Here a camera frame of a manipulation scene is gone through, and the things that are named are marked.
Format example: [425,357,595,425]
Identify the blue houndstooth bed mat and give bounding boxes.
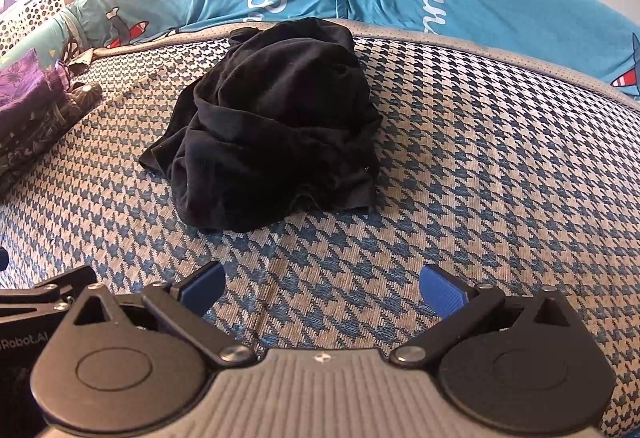
[0,20,640,438]

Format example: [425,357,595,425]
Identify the dark patterned folded cloth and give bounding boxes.
[0,82,104,196]

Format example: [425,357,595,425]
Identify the purple floral folded cloth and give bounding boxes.
[0,48,75,119]

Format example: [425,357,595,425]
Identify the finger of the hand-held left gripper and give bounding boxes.
[0,266,98,319]

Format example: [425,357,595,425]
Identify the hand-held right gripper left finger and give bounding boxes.
[62,262,257,369]

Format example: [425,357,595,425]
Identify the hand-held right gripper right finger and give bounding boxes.
[390,264,576,366]

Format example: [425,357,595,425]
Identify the white perforated laundry basket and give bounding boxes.
[0,0,66,58]

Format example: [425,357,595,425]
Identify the black t-shirt with red print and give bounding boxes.
[138,16,383,233]

